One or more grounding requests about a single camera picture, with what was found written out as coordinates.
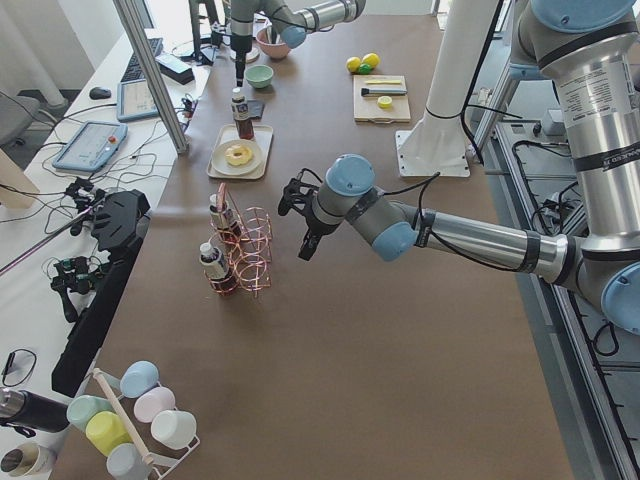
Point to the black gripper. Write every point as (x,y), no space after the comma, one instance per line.
(241,46)
(315,229)

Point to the tea bottle dark liquid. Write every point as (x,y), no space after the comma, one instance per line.
(241,115)

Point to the tea bottle rear slot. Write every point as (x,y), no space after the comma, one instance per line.
(223,219)

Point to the tea bottle slot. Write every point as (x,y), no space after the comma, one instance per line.
(217,270)
(223,219)

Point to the beige serving tray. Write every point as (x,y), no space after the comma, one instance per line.
(263,137)

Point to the tea bottle front slot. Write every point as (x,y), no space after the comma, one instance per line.
(217,270)

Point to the green bowl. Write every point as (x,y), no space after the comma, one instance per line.
(259,76)

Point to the pink bowl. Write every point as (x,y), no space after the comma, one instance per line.
(271,44)

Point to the grey folded cloth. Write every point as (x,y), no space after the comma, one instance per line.
(255,109)

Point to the glazed donut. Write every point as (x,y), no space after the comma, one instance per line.
(238,155)

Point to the white plate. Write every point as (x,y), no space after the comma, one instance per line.
(219,164)

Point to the blue teach pendant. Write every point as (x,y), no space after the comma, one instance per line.
(91,147)
(134,101)

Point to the yellow lemon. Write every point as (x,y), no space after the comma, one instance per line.
(371,59)
(353,64)

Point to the green lime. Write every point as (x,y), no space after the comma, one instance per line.
(364,69)

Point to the steel muddler black tip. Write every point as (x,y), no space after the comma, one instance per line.
(370,92)

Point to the wooden cutting board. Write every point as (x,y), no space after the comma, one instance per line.
(366,108)

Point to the black computer mouse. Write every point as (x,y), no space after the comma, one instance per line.
(99,93)

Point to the half lemon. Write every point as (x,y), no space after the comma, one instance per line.
(384,102)

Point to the yellow plastic knife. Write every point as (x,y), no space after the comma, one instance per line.
(383,82)

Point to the blue cup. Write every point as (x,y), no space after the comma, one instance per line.
(140,377)

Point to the pink cup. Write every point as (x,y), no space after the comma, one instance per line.
(154,401)

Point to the white cup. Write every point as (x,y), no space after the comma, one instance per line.
(174,429)

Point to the yellow cup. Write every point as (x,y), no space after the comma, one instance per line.
(106,431)

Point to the mint green cup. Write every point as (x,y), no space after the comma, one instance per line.
(83,408)

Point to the grey cup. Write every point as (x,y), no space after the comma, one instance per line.
(125,463)

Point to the black thermos bottle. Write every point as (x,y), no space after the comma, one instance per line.
(26,413)

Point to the paper cup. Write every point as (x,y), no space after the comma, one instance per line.
(28,459)

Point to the copper wire bottle rack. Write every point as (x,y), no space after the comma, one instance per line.
(250,255)

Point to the aluminium frame post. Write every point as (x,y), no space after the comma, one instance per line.
(132,24)

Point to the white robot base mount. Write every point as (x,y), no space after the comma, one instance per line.
(438,143)

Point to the black camera stand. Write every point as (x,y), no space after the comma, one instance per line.
(119,226)

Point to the white wire cup rack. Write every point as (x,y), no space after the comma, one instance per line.
(162,459)

